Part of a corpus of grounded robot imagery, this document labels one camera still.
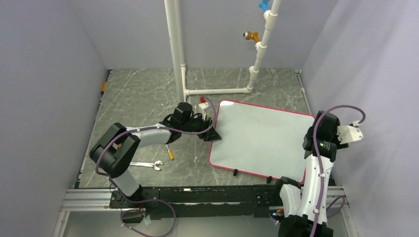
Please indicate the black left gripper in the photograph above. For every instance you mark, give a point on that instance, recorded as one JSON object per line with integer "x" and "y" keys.
{"x": 211, "y": 135}

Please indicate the yellow marker pen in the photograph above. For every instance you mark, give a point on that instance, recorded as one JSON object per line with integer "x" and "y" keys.
{"x": 170, "y": 152}

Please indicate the pink framed whiteboard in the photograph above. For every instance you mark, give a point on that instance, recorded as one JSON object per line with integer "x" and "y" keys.
{"x": 260, "y": 140}

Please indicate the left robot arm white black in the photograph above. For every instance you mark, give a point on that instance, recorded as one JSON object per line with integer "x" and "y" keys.
{"x": 114, "y": 151}

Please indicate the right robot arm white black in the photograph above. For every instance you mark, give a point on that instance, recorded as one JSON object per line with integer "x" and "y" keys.
{"x": 304, "y": 205}

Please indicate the silver open-end wrench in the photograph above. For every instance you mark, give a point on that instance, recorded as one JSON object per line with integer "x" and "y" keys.
{"x": 154, "y": 165}

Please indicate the orange tab on table edge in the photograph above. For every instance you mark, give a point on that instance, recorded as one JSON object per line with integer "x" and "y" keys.
{"x": 103, "y": 88}

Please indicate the blue clamp on pipe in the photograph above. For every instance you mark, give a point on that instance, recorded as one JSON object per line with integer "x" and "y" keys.
{"x": 264, "y": 5}

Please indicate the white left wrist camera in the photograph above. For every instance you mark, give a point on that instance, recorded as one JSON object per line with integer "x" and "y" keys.
{"x": 201, "y": 108}

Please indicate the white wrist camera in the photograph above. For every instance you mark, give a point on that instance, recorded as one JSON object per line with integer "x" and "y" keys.
{"x": 349, "y": 133}
{"x": 201, "y": 108}

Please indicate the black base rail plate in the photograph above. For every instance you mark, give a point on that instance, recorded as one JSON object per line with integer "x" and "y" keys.
{"x": 204, "y": 201}

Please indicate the orange camera on pipe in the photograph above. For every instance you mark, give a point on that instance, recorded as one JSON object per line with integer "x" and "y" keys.
{"x": 247, "y": 35}

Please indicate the white PVC pipe frame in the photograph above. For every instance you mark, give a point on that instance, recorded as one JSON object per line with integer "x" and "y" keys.
{"x": 210, "y": 34}

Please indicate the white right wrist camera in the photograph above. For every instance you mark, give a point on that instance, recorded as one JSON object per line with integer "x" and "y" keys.
{"x": 349, "y": 133}

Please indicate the aluminium extrusion rail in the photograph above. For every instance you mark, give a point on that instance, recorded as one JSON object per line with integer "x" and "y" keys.
{"x": 100, "y": 199}

